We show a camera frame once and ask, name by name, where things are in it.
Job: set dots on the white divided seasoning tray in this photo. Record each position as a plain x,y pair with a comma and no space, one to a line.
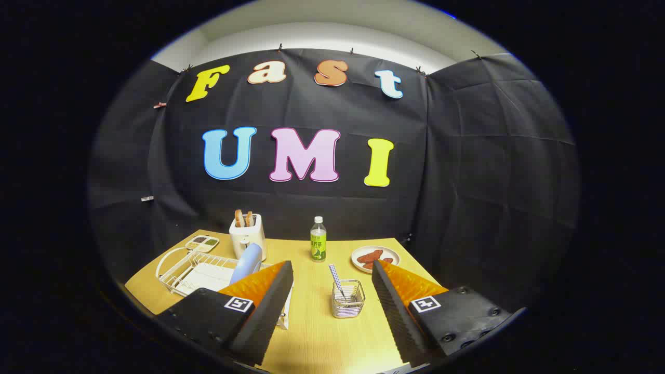
202,243

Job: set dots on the cream round dish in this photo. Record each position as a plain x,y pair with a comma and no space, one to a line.
395,253

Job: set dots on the red meat slice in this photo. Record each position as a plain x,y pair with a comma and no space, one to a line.
370,265
370,255

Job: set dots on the blue plate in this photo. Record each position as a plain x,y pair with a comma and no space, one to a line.
247,265

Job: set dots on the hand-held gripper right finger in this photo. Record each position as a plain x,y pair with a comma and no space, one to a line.
395,317

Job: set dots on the green label drink bottle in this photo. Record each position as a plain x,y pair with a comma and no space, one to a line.
318,249

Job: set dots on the black backdrop cloth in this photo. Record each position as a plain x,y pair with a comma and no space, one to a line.
467,182

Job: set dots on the toasted bread slice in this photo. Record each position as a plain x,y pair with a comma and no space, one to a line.
249,219
239,219

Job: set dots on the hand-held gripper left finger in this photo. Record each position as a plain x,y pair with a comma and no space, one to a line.
270,311

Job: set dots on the white toaster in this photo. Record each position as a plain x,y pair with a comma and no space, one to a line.
244,241

